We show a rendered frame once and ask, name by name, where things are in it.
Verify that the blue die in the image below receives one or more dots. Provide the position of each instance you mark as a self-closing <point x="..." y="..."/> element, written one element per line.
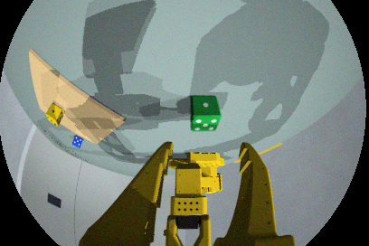
<point x="77" y="141"/>

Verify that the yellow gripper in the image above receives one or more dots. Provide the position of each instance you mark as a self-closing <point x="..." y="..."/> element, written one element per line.
<point x="130" y="220"/>

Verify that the beige mat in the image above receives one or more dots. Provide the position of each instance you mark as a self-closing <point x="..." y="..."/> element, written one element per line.
<point x="81" y="113"/>

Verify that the yellow die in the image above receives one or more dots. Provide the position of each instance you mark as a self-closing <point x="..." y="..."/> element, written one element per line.
<point x="54" y="114"/>

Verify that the green die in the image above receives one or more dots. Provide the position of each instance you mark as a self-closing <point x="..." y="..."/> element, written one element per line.
<point x="205" y="113"/>

